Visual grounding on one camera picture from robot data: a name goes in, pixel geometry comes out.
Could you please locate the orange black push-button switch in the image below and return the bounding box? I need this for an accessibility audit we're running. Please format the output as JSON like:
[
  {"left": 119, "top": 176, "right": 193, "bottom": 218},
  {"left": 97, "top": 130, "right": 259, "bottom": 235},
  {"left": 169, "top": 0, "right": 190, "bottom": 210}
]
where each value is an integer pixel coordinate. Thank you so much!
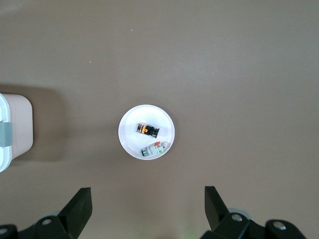
[{"left": 136, "top": 122, "right": 160, "bottom": 139}]

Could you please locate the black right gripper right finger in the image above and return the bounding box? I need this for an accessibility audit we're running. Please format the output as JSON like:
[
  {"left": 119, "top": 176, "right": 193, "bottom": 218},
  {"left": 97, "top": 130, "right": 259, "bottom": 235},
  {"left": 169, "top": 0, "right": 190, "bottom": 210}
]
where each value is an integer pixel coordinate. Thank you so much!
[{"left": 200, "top": 185, "right": 307, "bottom": 239}]

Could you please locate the white lidded storage box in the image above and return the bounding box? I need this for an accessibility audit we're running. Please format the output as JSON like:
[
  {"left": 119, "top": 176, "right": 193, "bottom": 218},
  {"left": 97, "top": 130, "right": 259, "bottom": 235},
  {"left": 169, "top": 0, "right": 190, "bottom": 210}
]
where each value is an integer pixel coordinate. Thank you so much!
[{"left": 0, "top": 92, "right": 34, "bottom": 173}]

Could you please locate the pink round plate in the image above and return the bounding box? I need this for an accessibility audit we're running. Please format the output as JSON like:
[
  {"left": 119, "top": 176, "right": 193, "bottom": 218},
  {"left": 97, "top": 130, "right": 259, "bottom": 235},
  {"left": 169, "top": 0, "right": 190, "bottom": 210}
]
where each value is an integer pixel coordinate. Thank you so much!
[{"left": 118, "top": 104, "right": 176, "bottom": 161}]

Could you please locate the white grey push-button switch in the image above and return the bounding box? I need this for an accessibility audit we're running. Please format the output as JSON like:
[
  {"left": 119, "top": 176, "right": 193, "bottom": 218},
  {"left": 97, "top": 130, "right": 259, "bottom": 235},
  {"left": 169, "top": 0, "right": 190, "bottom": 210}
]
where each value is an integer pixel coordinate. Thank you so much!
[{"left": 140, "top": 141, "right": 168, "bottom": 158}]

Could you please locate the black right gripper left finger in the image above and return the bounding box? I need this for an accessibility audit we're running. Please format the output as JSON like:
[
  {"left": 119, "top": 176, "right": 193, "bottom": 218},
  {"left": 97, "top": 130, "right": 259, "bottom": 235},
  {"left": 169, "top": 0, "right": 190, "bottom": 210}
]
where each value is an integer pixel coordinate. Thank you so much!
[{"left": 0, "top": 187, "right": 93, "bottom": 239}]

